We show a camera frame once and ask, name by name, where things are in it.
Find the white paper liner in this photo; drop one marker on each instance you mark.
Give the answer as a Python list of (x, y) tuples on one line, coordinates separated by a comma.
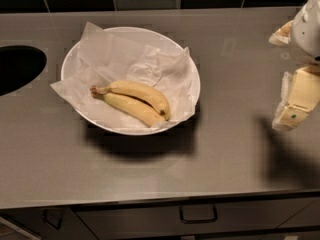
[(110, 57)]

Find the white bowl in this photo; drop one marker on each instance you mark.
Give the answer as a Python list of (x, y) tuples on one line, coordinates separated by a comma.
[(133, 37)]

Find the black round sink hole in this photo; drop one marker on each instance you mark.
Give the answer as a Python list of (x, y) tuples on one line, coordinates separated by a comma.
[(19, 65)]

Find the grey drawer front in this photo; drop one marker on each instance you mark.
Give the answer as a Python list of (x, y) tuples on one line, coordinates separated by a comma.
[(233, 218)]

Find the left cabinet door handle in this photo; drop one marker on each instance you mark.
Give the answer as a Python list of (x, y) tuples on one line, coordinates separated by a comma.
[(53, 218)]

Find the yellow banana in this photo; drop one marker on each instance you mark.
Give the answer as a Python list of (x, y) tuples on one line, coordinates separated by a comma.
[(131, 106), (142, 92)]

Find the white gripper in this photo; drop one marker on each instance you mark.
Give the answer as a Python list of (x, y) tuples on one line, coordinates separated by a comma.
[(309, 29)]

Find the black drawer handle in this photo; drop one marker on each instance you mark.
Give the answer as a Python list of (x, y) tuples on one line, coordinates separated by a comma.
[(198, 213)]

